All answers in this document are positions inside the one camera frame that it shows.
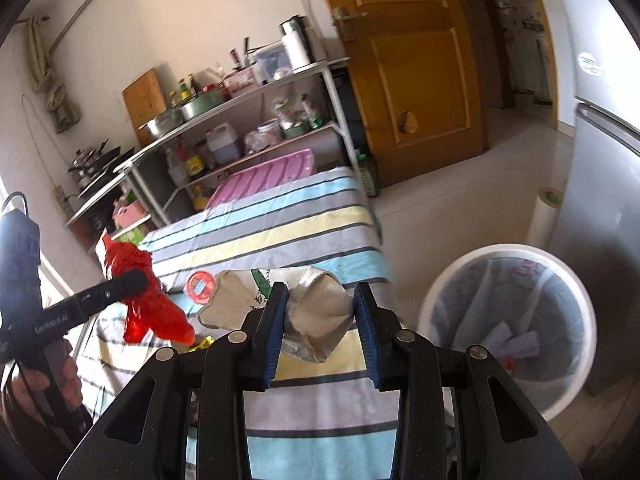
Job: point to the green pink carton box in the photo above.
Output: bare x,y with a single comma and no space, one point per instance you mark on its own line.
132,236

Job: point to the small white foam net sleeve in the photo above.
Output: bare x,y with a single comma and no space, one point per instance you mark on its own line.
497,337

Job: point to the white electric kettle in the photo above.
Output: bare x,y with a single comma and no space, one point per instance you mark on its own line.
297,45

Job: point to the white paper roll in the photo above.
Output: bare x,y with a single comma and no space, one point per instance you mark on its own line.
542,220

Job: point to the grey refrigerator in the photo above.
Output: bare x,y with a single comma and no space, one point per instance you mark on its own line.
600,185

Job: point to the white plastic bag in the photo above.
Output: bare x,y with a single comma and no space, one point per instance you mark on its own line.
286,115

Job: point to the pink plastic tray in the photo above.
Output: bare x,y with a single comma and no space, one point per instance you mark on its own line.
260,175

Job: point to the yellow label sauce bottle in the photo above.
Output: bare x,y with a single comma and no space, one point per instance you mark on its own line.
195,162

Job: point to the clear plastic storage box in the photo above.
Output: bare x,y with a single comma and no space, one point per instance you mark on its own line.
272,65

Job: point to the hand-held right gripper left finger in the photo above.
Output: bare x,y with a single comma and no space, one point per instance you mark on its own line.
274,340

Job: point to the clear plastic bag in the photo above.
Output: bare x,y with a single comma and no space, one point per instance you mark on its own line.
256,142

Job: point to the green white bottle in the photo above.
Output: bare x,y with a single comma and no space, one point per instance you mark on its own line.
311,112

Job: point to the clear bin liner bag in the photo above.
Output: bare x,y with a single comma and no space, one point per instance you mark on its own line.
465,310

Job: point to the green bowl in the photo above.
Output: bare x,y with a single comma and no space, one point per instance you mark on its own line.
295,131

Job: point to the wooden door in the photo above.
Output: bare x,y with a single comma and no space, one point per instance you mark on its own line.
415,85

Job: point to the white round trash bin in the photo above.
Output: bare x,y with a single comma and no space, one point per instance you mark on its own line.
500,252

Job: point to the low metal shelf rack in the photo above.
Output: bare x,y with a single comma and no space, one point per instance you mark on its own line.
100,195

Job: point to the green oil bottle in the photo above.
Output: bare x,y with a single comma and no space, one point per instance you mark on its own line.
367,175

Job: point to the person's left forearm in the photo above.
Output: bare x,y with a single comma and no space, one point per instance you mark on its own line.
20,435

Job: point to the pink plastic basket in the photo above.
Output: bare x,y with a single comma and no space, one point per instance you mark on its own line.
127,215

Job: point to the red plastic bag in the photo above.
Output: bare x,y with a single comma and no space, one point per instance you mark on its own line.
150,305

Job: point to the green basin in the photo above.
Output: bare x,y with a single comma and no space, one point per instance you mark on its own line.
202,105

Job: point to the steel basin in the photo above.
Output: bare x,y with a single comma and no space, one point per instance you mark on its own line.
162,124

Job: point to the person's left hand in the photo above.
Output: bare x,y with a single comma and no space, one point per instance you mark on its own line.
70,375

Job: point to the wooden cutting board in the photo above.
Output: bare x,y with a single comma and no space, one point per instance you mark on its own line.
145,105

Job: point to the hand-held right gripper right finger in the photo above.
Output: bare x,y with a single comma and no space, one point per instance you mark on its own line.
367,340

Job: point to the pink utensil basket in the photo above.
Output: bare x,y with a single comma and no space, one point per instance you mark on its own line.
240,85

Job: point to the hanging cloth bag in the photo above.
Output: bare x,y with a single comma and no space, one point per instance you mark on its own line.
55,90

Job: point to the black gas stove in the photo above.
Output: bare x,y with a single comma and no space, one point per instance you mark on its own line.
95,167

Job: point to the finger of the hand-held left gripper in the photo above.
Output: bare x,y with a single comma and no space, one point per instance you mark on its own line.
110,290

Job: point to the wall power strip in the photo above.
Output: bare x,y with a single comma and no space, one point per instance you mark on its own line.
60,202

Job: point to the tall metal shelf rack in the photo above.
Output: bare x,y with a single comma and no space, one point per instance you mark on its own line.
250,97

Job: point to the striped tablecloth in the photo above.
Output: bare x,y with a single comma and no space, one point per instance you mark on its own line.
280,220

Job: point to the large white foam net sleeve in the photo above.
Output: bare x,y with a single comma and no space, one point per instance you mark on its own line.
525,346

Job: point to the translucent oil jug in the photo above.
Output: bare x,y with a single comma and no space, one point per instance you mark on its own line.
222,146

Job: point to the yellow snack packet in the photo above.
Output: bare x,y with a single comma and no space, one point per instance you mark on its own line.
202,344

